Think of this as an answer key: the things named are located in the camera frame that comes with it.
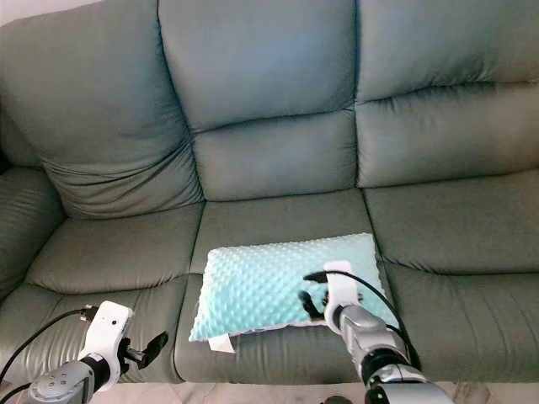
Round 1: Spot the teal dotted plush pillow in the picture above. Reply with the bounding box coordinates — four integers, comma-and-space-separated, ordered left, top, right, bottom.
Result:
189, 233, 398, 353

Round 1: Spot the grey green leather sofa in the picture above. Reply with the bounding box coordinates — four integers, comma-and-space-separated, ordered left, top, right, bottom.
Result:
0, 0, 539, 388

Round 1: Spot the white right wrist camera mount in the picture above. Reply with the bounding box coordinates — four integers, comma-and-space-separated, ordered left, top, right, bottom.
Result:
322, 261, 363, 326

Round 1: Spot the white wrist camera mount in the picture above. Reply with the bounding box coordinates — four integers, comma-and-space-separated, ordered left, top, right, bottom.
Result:
322, 261, 363, 326
88, 301, 136, 375

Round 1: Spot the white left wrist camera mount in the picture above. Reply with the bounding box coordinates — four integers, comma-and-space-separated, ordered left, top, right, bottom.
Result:
88, 301, 136, 375

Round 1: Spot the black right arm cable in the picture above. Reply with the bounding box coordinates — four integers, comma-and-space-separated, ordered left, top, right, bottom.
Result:
303, 269, 419, 363

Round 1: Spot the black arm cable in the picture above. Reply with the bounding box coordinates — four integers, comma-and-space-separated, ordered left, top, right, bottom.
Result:
0, 307, 102, 403
303, 269, 419, 363

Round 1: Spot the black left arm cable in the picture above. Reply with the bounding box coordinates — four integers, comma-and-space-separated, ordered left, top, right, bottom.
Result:
0, 307, 102, 403

